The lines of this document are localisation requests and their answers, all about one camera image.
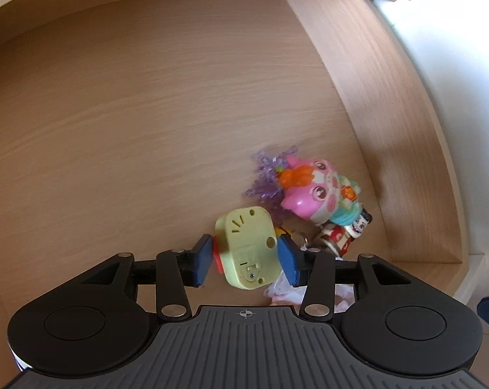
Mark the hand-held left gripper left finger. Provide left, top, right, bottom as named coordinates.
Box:
left=82, top=233, right=213, bottom=322

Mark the pink cartoon toy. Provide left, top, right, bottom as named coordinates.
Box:
left=279, top=155, right=339, bottom=224

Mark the white wide drawer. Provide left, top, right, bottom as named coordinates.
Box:
left=0, top=0, right=488, bottom=373

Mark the red figurine keychain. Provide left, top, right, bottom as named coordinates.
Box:
left=295, top=208, right=374, bottom=259

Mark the yellow-green plastic toy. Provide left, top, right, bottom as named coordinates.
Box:
left=214, top=206, right=278, bottom=291

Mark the purple crystal ornament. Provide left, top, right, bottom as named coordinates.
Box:
left=244, top=145, right=300, bottom=211

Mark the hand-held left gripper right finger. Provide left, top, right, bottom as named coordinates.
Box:
left=277, top=233, right=413, bottom=325

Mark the teal round toy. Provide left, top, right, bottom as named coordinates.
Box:
left=327, top=174, right=363, bottom=225

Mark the pink white plastic bag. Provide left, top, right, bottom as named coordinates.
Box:
left=264, top=271, right=355, bottom=313

